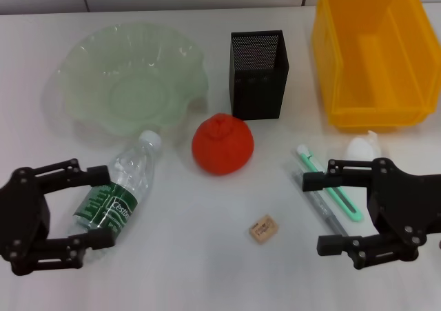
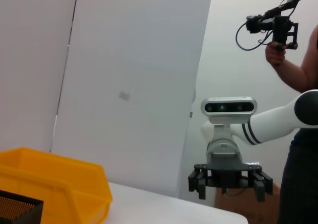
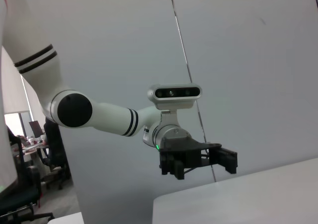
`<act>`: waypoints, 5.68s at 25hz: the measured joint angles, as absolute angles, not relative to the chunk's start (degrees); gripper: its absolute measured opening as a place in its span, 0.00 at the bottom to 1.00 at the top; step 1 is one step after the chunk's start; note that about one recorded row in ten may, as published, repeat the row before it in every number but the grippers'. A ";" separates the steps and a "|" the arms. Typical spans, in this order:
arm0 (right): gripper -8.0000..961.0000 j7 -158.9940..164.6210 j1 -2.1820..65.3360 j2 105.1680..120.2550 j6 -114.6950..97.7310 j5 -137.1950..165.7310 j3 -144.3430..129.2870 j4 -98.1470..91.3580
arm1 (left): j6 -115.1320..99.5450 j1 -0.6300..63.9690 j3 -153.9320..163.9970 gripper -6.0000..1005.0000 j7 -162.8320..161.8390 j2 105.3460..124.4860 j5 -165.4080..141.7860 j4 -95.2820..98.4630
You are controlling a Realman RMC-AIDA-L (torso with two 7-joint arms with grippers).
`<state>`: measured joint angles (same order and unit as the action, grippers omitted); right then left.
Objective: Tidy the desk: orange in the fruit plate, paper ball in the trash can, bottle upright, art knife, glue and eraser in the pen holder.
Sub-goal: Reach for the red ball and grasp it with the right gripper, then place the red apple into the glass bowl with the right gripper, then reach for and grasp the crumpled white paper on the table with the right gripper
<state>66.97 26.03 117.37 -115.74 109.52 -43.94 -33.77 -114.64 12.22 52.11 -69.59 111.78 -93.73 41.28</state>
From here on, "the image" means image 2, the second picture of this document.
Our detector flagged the person in dark clothes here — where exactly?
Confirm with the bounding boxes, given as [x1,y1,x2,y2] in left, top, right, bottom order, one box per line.
[278,24,318,224]

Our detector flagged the person's bare forearm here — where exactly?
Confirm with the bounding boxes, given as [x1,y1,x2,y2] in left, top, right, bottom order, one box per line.
[273,57,316,93]

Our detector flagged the black mesh pen holder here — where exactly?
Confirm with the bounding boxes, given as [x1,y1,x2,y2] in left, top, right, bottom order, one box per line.
[0,190,44,224]

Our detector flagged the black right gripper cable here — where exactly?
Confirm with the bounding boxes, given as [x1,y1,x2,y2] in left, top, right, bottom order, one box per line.
[222,186,249,197]

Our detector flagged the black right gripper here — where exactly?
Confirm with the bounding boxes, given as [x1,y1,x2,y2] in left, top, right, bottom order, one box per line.
[188,138,274,202]

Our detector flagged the white backdrop board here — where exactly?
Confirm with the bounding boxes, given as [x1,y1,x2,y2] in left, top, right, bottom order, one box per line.
[49,0,214,200]

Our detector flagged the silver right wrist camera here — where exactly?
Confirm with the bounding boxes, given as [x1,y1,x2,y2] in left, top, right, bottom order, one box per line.
[200,96,258,124]

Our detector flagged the yellow plastic storage bin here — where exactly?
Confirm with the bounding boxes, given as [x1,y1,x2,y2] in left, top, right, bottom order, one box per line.
[0,147,113,224]

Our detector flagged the person's hand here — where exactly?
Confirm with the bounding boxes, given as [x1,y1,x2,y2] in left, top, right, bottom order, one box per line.
[265,41,286,66]

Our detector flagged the black handheld controller rig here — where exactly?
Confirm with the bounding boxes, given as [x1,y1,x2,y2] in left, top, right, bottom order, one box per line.
[235,0,312,52]

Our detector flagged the brown cardboard box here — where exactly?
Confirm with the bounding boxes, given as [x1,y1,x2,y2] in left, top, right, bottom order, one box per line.
[215,181,281,224]

